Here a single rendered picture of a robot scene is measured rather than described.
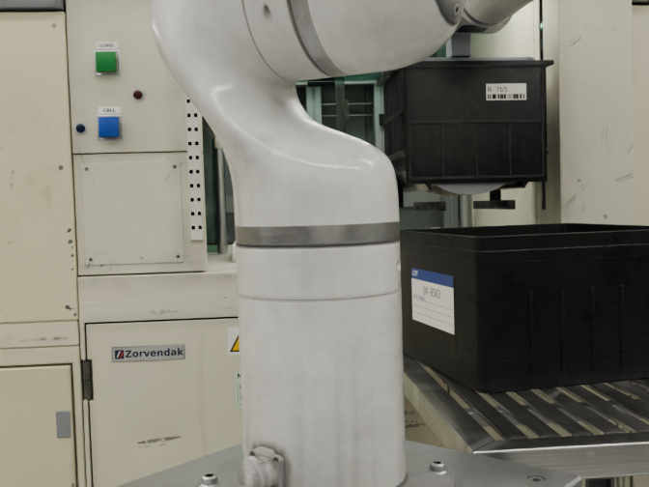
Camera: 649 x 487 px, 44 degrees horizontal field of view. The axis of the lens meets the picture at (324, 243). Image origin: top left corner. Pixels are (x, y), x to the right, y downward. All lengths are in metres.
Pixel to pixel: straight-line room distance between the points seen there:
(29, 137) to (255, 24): 0.81
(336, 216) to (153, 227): 0.79
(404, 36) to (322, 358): 0.22
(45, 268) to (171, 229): 0.20
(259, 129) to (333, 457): 0.23
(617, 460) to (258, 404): 0.34
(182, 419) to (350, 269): 0.83
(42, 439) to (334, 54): 0.95
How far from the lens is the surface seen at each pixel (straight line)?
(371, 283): 0.54
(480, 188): 1.24
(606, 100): 1.35
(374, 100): 2.15
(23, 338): 1.34
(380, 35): 0.53
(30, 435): 1.37
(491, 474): 0.66
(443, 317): 0.98
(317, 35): 0.54
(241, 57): 0.58
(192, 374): 1.31
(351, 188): 0.53
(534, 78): 1.24
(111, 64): 1.30
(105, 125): 1.29
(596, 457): 0.74
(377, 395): 0.55
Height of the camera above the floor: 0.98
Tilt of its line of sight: 3 degrees down
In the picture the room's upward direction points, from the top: 2 degrees counter-clockwise
